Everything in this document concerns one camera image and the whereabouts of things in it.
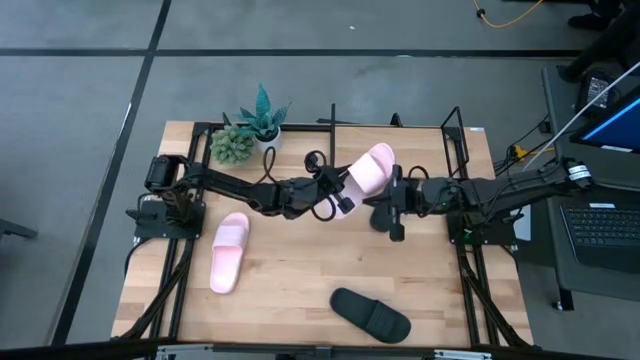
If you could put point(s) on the monitor with blue screen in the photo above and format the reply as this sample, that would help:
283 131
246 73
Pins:
620 127

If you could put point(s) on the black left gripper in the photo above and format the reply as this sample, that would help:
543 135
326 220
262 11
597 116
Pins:
305 195

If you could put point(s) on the thin white rod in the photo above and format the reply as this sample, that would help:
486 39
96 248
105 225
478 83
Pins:
600 98

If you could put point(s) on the black laptop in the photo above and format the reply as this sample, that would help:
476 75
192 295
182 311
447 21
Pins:
610 230

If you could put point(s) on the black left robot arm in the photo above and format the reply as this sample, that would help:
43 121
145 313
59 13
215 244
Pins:
225 187

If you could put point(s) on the yellow plug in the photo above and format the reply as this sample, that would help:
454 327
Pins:
520 151

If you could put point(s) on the dark grey chair leg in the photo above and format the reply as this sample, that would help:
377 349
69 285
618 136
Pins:
15 229

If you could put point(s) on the person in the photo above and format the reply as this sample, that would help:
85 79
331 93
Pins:
585 21

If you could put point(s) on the silver metal bracket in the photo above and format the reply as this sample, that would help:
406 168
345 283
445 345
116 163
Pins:
462 356
185 352

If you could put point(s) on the black horizontal frame beam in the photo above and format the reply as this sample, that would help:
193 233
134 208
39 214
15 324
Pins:
300 350

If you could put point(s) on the round green plant patterned pot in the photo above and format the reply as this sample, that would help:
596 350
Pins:
232 146

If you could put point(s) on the white paper sheet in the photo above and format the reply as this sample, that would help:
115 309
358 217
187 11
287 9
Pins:
523 232

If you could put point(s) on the spiky leaf plant white pot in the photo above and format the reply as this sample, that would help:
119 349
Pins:
263 117

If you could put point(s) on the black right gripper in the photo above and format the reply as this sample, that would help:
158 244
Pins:
407 197

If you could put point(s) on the black device with white label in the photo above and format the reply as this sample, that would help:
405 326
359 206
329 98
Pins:
595 90

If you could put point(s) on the black aluminium table frame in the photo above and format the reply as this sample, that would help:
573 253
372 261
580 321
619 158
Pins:
201 128

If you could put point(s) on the black slide sandal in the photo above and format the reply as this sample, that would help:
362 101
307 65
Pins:
370 315
381 220

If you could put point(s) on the wooden shelf with black frame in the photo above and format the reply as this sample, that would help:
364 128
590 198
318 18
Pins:
425 150

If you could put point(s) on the laptop computer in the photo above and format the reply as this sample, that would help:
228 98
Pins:
555 100

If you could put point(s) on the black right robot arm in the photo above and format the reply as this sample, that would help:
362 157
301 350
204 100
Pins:
500 190

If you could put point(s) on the pink slide sandal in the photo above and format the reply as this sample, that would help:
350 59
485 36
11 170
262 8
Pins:
227 255
372 167

